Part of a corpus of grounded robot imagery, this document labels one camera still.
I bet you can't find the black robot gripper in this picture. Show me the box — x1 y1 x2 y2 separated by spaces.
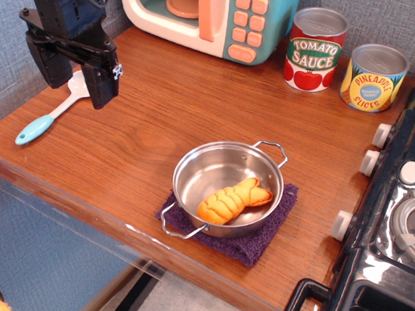
20 0 122 109

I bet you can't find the orange plush toy fish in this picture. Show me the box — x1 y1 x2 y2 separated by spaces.
196 177 273 225

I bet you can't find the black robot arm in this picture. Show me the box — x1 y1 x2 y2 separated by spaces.
19 0 122 109

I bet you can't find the teal and pink toy microwave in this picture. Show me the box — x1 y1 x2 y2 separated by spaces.
122 0 300 65

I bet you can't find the stainless steel pot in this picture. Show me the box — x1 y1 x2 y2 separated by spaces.
160 141 289 239

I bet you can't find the tomato sauce can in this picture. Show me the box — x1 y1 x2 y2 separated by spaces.
283 7 349 93

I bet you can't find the purple knitted cloth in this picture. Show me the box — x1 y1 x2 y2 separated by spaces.
162 184 298 268

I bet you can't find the pineapple slices can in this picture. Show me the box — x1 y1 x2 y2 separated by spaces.
340 43 410 113

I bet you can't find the white stove knob bottom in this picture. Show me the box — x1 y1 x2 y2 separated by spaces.
331 210 353 241

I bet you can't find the white stove knob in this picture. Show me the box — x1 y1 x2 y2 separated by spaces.
372 123 392 149
359 150 380 177
331 210 353 241

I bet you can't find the white stove knob middle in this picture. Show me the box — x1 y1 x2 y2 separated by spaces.
359 150 380 177

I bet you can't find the white stove knob top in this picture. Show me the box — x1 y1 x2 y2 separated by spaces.
372 123 392 149

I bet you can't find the white round stove button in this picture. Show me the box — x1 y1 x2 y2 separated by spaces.
399 161 415 185

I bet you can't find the black toy stove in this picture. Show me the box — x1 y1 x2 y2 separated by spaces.
274 51 415 311

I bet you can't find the white ladle with teal handle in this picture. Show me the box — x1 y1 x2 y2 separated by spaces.
14 71 90 146

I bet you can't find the black oven door handle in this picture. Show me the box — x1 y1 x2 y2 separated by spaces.
284 278 332 311

